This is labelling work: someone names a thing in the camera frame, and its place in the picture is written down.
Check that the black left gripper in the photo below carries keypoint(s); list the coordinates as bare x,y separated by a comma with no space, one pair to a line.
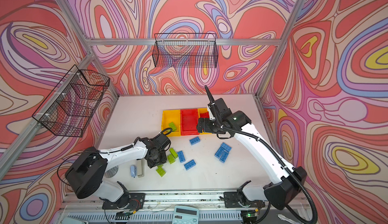
153,164

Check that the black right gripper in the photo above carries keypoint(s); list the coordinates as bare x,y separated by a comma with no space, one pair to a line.
206,127

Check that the red lego brick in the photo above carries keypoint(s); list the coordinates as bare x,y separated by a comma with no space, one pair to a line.
204,115

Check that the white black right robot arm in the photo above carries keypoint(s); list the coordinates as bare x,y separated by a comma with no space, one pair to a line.
286,181

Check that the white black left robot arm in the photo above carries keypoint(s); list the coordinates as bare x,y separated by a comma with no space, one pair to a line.
86,175

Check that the green lego brick front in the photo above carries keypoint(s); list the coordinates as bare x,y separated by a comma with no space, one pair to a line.
161,172

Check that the green square lego brick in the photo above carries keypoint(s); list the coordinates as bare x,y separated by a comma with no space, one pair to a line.
171,159

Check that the grey marker pen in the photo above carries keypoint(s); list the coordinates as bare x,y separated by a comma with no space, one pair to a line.
140,167

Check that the yellow right plastic bin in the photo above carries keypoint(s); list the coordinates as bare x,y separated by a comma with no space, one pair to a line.
204,122

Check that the yellow plastic bin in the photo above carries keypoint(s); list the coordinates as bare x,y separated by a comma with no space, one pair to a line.
171,116
204,122

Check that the blue lego brick center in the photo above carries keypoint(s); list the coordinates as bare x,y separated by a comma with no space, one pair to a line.
181,156

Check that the light blue small object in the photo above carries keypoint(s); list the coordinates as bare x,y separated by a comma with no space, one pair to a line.
133,171

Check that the blue lego brick right top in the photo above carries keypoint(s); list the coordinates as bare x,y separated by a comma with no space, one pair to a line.
225,147

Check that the blue lego brick right left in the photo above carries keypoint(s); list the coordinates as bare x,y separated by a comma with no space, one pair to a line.
219,152

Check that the red middle plastic bin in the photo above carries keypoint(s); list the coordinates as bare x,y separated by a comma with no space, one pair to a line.
188,122

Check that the blue lego brick near bins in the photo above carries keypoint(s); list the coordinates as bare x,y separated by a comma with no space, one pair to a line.
195,140

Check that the blue lego brick front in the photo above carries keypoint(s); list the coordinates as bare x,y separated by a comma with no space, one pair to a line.
189,164

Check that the blue lego brick right bottom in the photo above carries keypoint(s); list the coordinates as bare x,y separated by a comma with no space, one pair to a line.
224,156

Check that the yellow left plastic bin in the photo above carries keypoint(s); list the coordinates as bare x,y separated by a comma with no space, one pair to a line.
171,116

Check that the light blue calculator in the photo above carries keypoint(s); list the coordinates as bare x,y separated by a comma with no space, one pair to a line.
185,215

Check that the black wire basket back wall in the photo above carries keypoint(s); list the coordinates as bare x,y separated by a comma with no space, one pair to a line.
185,50

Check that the black wire basket wall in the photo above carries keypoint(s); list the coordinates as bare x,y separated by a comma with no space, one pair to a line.
68,111
185,50

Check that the black wire basket left wall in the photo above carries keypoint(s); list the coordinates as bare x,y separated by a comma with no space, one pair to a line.
68,111

